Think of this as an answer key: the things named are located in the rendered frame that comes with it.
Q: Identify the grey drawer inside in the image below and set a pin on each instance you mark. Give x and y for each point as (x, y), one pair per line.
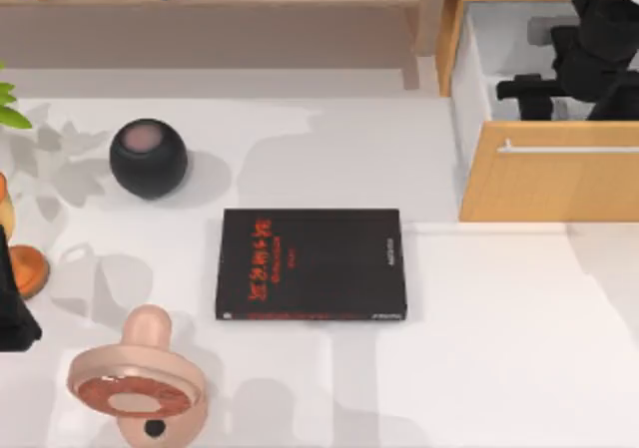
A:
(474, 69)

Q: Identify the pale wooden drawer front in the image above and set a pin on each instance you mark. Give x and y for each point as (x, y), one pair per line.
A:
(549, 188)

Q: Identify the wooden cupboard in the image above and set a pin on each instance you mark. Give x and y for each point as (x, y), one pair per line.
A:
(449, 29)

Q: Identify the black book with red lettering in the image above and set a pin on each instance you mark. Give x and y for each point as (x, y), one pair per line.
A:
(312, 263)

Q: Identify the wooden open shelf unit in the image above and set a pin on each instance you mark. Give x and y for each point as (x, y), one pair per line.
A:
(249, 29)

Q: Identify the black round speaker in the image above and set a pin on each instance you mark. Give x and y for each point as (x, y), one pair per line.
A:
(148, 161)

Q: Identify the pink pacifier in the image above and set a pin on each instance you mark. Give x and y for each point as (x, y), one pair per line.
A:
(137, 378)

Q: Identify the green plant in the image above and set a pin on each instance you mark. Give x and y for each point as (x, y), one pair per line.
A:
(9, 114)

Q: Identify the orange figurine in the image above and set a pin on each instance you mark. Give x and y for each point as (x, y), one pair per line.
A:
(30, 271)

